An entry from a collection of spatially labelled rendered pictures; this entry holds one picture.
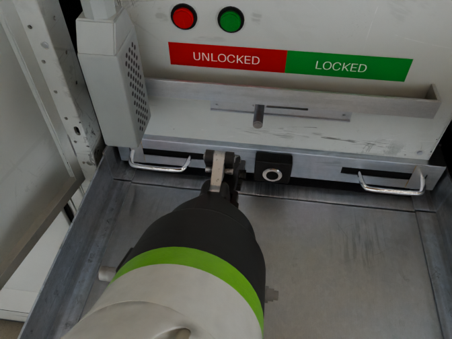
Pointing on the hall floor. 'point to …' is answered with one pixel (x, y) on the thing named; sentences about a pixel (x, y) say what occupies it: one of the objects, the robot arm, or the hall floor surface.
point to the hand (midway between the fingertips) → (231, 173)
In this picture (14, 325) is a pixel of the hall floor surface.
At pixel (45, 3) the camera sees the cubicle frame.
